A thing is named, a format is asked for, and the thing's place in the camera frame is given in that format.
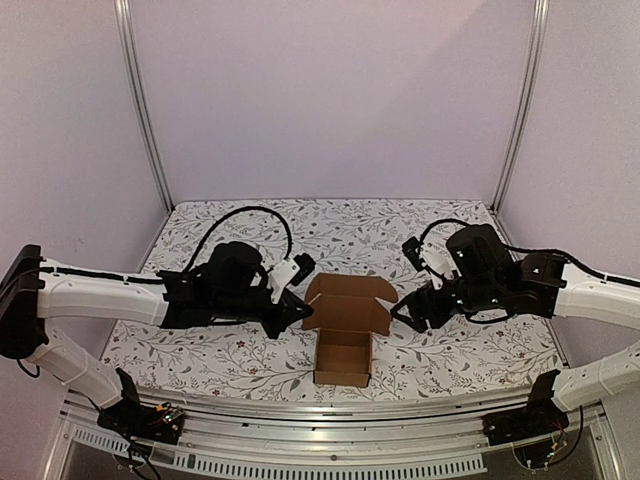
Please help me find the front aluminium rail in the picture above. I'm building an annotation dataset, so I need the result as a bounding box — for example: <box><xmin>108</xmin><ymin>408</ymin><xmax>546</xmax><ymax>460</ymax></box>
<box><xmin>42</xmin><ymin>388</ymin><xmax>621</xmax><ymax>480</ymax></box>

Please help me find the aluminium frame post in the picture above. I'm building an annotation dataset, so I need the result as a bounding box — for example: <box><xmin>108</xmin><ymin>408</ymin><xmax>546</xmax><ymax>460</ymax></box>
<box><xmin>490</xmin><ymin>0</ymin><xmax>550</xmax><ymax>216</ymax></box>
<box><xmin>114</xmin><ymin>0</ymin><xmax>175</xmax><ymax>213</ymax></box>

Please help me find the right aluminium frame post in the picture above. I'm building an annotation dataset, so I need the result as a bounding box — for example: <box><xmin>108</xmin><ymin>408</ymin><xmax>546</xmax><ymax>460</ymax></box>
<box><xmin>490</xmin><ymin>0</ymin><xmax>550</xmax><ymax>216</ymax></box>

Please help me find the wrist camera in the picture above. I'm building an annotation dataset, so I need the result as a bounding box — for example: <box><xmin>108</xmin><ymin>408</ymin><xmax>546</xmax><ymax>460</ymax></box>
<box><xmin>401</xmin><ymin>237</ymin><xmax>455</xmax><ymax>290</ymax></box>
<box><xmin>267</xmin><ymin>253</ymin><xmax>316</xmax><ymax>304</ymax></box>

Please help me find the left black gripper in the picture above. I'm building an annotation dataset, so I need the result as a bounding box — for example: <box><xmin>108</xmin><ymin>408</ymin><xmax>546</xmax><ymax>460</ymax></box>
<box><xmin>214</xmin><ymin>287</ymin><xmax>314</xmax><ymax>341</ymax></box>

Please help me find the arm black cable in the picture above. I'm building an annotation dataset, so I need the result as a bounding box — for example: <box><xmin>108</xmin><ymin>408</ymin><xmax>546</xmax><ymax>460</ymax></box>
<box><xmin>189</xmin><ymin>205</ymin><xmax>294</xmax><ymax>274</ymax></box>
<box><xmin>419</xmin><ymin>217</ymin><xmax>474</xmax><ymax>251</ymax></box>

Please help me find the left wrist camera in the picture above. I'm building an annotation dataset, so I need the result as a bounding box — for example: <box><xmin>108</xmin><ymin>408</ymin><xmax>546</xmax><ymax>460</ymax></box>
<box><xmin>267</xmin><ymin>253</ymin><xmax>316</xmax><ymax>304</ymax></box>

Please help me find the brown cardboard box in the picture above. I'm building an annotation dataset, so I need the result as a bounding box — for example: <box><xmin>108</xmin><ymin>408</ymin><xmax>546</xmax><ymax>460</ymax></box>
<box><xmin>302</xmin><ymin>273</ymin><xmax>398</xmax><ymax>388</ymax></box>

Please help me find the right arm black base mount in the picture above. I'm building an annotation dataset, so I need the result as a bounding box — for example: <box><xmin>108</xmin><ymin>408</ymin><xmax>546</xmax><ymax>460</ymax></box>
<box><xmin>482</xmin><ymin>369</ymin><xmax>569</xmax><ymax>446</ymax></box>

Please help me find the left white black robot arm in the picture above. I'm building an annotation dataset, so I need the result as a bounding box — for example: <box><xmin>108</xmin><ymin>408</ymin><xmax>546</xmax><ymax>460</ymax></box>
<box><xmin>1</xmin><ymin>242</ymin><xmax>315</xmax><ymax>434</ymax></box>

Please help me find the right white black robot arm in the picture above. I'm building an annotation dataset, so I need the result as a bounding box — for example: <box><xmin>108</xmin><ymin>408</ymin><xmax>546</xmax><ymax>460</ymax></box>
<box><xmin>391</xmin><ymin>222</ymin><xmax>639</xmax><ymax>436</ymax></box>

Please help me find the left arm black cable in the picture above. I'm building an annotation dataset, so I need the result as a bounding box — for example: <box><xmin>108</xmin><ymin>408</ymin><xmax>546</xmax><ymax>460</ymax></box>
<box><xmin>189</xmin><ymin>205</ymin><xmax>294</xmax><ymax>274</ymax></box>

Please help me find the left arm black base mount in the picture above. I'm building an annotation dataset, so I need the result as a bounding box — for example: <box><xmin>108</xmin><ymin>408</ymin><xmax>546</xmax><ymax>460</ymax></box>
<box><xmin>97</xmin><ymin>368</ymin><xmax>185</xmax><ymax>445</ymax></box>

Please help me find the left aluminium frame post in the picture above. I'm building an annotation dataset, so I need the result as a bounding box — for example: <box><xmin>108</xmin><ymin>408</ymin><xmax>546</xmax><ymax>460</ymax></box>
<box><xmin>114</xmin><ymin>0</ymin><xmax>175</xmax><ymax>213</ymax></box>

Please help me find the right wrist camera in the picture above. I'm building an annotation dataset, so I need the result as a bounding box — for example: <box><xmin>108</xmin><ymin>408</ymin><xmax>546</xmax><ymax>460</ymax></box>
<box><xmin>401</xmin><ymin>237</ymin><xmax>455</xmax><ymax>290</ymax></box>

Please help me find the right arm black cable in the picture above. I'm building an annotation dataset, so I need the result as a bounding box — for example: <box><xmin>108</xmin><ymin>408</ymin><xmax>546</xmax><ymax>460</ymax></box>
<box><xmin>419</xmin><ymin>217</ymin><xmax>474</xmax><ymax>251</ymax></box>

